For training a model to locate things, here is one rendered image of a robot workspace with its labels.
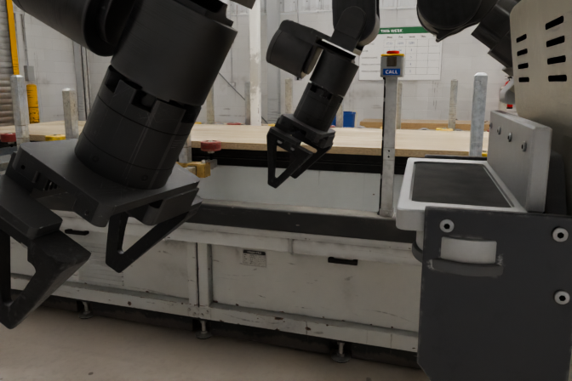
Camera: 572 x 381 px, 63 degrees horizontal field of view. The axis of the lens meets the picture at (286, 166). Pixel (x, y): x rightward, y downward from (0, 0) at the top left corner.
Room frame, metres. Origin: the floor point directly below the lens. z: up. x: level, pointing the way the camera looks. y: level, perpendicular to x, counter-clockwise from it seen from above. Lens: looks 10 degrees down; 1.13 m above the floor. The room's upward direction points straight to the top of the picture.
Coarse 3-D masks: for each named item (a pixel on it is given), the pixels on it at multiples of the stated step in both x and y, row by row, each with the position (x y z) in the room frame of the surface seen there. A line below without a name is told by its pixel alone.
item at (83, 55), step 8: (80, 48) 3.12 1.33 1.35; (80, 56) 3.12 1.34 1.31; (88, 56) 3.15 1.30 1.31; (80, 64) 3.12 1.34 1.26; (88, 64) 3.14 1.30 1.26; (88, 72) 3.13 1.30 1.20; (88, 80) 3.14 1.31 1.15; (88, 88) 3.12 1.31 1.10; (88, 96) 3.12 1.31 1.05; (88, 104) 3.11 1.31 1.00; (88, 112) 3.11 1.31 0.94
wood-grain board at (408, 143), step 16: (0, 128) 2.41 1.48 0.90; (32, 128) 2.41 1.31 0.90; (48, 128) 2.41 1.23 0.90; (64, 128) 2.41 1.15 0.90; (80, 128) 2.41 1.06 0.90; (192, 128) 2.41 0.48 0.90; (208, 128) 2.41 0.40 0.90; (224, 128) 2.41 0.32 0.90; (240, 128) 2.41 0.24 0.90; (256, 128) 2.41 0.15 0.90; (336, 128) 2.41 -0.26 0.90; (352, 128) 2.41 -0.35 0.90; (368, 128) 2.41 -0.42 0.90; (192, 144) 1.90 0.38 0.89; (224, 144) 1.86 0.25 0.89; (240, 144) 1.84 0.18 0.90; (256, 144) 1.82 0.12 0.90; (304, 144) 1.79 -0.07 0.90; (336, 144) 1.79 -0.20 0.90; (352, 144) 1.79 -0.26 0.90; (368, 144) 1.79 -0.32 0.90; (400, 144) 1.79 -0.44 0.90; (416, 144) 1.79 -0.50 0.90; (432, 144) 1.79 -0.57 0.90; (448, 144) 1.79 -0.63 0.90; (464, 144) 1.79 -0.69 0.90
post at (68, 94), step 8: (72, 88) 1.86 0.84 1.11; (64, 96) 1.84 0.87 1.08; (72, 96) 1.85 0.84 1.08; (64, 104) 1.84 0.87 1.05; (72, 104) 1.85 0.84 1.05; (64, 112) 1.84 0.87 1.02; (72, 112) 1.84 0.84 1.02; (72, 120) 1.84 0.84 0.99; (72, 128) 1.84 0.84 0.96; (72, 136) 1.84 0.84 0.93
